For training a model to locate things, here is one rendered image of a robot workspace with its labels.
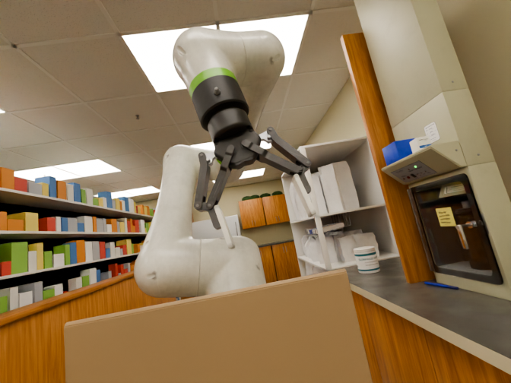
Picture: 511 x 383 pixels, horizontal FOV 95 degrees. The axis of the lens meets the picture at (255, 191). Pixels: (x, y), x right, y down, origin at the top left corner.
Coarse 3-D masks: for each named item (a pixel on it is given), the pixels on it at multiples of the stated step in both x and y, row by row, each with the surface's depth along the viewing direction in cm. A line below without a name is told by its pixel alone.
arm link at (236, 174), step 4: (216, 160) 79; (216, 164) 80; (220, 164) 78; (212, 168) 81; (216, 168) 81; (244, 168) 83; (212, 172) 82; (216, 172) 82; (232, 172) 80; (236, 172) 81; (240, 172) 83; (212, 176) 83; (216, 176) 83; (232, 176) 83; (236, 176) 84; (240, 176) 87; (212, 180) 86; (228, 180) 85; (232, 180) 85; (236, 180) 87
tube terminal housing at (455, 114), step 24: (456, 96) 90; (408, 120) 109; (432, 120) 96; (456, 120) 88; (480, 120) 88; (432, 144) 98; (480, 144) 87; (480, 168) 85; (480, 192) 83; (504, 192) 84; (504, 216) 82; (504, 240) 80; (504, 264) 79; (480, 288) 88; (504, 288) 79
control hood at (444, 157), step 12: (444, 144) 86; (456, 144) 86; (408, 156) 97; (420, 156) 92; (432, 156) 89; (444, 156) 86; (456, 156) 85; (384, 168) 114; (396, 168) 108; (432, 168) 94; (444, 168) 90; (456, 168) 87; (396, 180) 116; (420, 180) 107
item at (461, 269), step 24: (432, 192) 101; (456, 192) 90; (432, 216) 103; (456, 216) 91; (480, 216) 82; (432, 240) 105; (456, 240) 93; (480, 240) 84; (456, 264) 95; (480, 264) 85
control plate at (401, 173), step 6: (420, 162) 95; (402, 168) 105; (408, 168) 103; (414, 168) 100; (420, 168) 98; (426, 168) 96; (396, 174) 112; (402, 174) 109; (408, 174) 106; (414, 174) 104; (420, 174) 101; (426, 174) 99; (402, 180) 113; (408, 180) 110
